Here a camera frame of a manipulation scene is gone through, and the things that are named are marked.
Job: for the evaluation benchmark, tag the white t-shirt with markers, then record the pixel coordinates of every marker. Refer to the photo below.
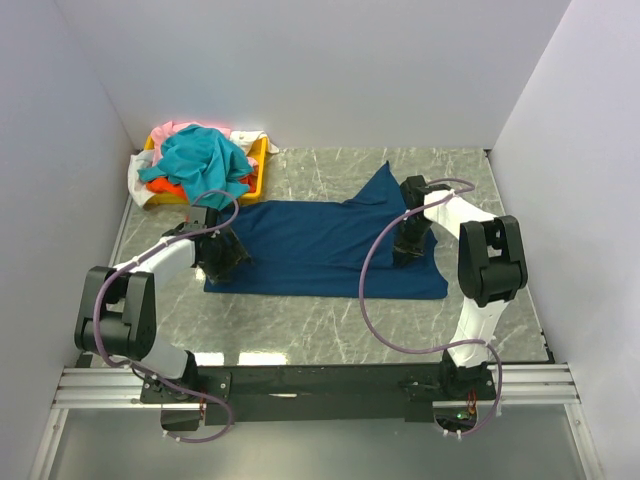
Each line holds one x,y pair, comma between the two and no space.
142,196

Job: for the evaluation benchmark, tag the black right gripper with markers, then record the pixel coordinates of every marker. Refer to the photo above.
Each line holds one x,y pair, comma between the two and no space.
411,251

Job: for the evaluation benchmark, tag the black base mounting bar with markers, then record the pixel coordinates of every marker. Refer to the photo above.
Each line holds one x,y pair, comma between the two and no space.
417,393

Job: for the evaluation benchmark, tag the orange t-shirt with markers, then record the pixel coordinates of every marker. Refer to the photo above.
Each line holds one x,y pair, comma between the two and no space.
162,185

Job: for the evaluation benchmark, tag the yellow plastic bin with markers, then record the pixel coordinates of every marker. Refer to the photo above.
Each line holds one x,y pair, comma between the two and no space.
258,152

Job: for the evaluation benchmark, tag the dark blue t-shirt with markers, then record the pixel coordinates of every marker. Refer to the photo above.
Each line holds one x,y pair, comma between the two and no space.
327,249

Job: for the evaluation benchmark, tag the aluminium frame rail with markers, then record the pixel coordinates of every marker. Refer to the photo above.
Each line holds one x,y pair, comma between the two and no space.
99,429

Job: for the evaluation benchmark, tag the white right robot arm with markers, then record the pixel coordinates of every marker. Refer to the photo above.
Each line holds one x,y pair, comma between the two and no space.
491,270

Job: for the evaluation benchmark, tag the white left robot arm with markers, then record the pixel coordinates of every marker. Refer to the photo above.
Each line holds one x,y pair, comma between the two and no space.
117,311

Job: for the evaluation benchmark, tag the pink t-shirt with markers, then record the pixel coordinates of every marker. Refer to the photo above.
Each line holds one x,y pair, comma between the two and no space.
165,135

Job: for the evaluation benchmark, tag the teal t-shirt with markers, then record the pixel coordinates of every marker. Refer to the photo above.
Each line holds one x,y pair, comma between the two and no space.
208,166

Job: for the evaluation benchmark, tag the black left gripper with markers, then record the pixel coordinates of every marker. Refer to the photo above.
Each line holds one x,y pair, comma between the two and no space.
235,253

